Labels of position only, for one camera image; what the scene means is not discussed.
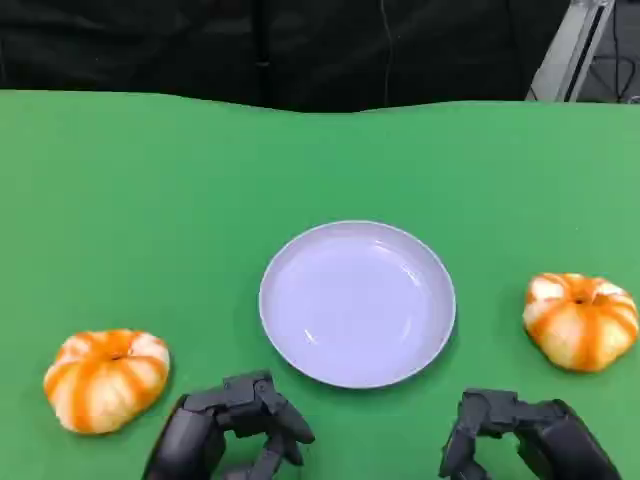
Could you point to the orange white toy bread roll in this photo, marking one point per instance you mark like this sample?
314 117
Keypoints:
100 385
575 330

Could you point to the lilac plate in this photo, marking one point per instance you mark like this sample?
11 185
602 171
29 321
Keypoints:
357 305

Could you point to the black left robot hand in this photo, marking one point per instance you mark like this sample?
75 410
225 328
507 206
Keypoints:
195 440

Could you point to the grey aluminium frame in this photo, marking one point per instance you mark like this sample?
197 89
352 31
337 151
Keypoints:
575 45

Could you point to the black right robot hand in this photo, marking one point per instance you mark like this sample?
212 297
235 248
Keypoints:
555 440

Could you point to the green table cloth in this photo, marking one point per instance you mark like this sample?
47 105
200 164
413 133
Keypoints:
200 200

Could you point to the black backdrop curtain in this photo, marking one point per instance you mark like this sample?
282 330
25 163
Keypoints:
150 50

